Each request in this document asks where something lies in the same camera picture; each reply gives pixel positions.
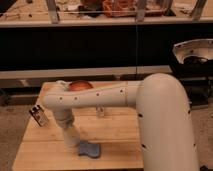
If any small clear glass bottle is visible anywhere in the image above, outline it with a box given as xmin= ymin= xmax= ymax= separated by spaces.
xmin=96 ymin=107 xmax=105 ymax=118

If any orange ceramic bowl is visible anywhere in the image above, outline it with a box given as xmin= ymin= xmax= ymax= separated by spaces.
xmin=69 ymin=80 xmax=93 ymax=91

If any small dark card box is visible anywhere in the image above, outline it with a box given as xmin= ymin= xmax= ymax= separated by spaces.
xmin=29 ymin=105 xmax=48 ymax=127

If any orange basket on shelf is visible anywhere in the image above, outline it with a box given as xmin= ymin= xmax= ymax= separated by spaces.
xmin=102 ymin=0 xmax=135 ymax=17

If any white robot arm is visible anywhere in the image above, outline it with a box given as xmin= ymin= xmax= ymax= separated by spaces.
xmin=42 ymin=73 xmax=200 ymax=171

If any silver metal dome lamp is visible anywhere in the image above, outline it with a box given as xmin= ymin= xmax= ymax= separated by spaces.
xmin=172 ymin=38 xmax=213 ymax=64

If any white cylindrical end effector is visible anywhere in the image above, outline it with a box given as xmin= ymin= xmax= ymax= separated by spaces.
xmin=62 ymin=126 xmax=80 ymax=147

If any blue eraser sponge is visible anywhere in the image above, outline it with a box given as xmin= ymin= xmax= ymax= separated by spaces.
xmin=78 ymin=140 xmax=101 ymax=159

